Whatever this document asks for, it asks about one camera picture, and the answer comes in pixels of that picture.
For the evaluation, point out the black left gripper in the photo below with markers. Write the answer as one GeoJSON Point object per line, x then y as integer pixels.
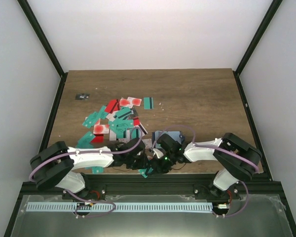
{"type": "Point", "coordinates": [142, 165]}

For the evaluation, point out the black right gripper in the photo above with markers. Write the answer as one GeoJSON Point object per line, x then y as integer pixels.
{"type": "Point", "coordinates": [158, 167]}

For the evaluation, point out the blue card holder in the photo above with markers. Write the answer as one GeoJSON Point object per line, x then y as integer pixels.
{"type": "Point", "coordinates": [175, 135]}

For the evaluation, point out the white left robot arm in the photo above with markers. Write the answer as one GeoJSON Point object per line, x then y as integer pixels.
{"type": "Point", "coordinates": [55, 166]}

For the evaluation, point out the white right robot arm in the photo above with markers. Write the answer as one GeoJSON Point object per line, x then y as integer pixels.
{"type": "Point", "coordinates": [239, 159]}

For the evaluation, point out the teal VIP card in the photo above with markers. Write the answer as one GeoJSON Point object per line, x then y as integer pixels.
{"type": "Point", "coordinates": [97, 170]}

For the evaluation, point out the teal card black stripe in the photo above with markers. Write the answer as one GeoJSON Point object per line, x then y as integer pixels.
{"type": "Point", "coordinates": [148, 103]}

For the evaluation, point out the white red blotch card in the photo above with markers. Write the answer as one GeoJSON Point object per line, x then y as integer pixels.
{"type": "Point", "coordinates": [130, 102]}

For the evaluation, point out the red black striped card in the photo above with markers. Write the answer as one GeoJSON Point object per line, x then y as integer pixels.
{"type": "Point", "coordinates": [112, 106]}

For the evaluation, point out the light blue slotted strip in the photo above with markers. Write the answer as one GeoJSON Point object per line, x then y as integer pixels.
{"type": "Point", "coordinates": [189, 207]}

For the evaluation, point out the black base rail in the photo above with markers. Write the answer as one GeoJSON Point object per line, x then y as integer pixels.
{"type": "Point", "coordinates": [172, 184]}

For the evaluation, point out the black frame post right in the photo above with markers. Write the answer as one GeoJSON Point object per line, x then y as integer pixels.
{"type": "Point", "coordinates": [274, 6]}

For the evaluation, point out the black frame post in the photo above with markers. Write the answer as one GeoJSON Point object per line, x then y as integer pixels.
{"type": "Point", "coordinates": [26, 8]}
{"type": "Point", "coordinates": [274, 6]}

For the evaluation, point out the black frame post left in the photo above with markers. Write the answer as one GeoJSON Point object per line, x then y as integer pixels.
{"type": "Point", "coordinates": [26, 8]}

